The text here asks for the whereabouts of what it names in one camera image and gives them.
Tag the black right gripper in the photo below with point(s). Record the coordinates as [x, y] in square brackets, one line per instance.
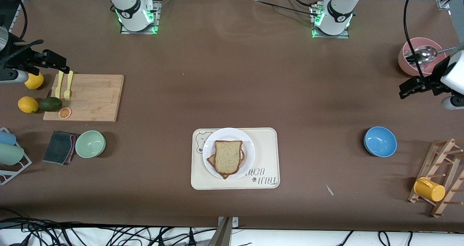
[22, 58]

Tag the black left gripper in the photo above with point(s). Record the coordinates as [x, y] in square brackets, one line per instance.
[431, 81]

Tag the white round plate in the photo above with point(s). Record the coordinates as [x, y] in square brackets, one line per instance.
[250, 151]

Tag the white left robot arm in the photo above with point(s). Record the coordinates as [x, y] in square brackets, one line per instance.
[337, 10]

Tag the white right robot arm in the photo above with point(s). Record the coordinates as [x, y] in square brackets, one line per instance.
[130, 10]

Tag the pink bowl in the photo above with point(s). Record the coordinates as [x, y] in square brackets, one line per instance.
[406, 66]

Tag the yellow plastic knife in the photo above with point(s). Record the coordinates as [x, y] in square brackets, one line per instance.
[59, 88]

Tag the yellow lemon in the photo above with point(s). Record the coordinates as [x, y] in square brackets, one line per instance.
[28, 104]
[35, 82]

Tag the yellow plastic fork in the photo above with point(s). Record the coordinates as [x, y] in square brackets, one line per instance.
[67, 88]

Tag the metal spoon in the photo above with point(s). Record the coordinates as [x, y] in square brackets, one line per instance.
[426, 54]

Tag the dark green avocado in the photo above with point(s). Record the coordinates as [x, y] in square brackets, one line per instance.
[50, 104]

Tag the orange slice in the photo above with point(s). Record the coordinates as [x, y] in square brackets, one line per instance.
[65, 113]

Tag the wooden cutting board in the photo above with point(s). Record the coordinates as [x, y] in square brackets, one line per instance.
[98, 97]

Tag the wooden peg rack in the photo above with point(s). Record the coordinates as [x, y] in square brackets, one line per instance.
[444, 148]

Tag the blue bowl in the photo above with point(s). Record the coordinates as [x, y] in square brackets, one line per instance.
[380, 141]

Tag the grey folded cloth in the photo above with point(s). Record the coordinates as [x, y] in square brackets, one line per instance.
[58, 148]

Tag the light blue cup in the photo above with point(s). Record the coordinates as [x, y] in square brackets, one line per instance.
[7, 138]

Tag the light green bowl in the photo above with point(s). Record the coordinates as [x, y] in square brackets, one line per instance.
[90, 144]

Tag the yellow mug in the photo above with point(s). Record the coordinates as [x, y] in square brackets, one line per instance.
[429, 190]

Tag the pale green cup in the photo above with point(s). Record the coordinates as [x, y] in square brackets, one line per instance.
[11, 154]

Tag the cream tray with bear print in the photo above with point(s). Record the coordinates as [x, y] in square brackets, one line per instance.
[266, 141]

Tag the bread slice under egg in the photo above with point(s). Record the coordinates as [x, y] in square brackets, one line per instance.
[211, 161]

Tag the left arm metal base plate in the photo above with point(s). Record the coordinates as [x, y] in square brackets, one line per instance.
[344, 35]

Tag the metal bracket post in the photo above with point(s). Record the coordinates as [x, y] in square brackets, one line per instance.
[224, 233]

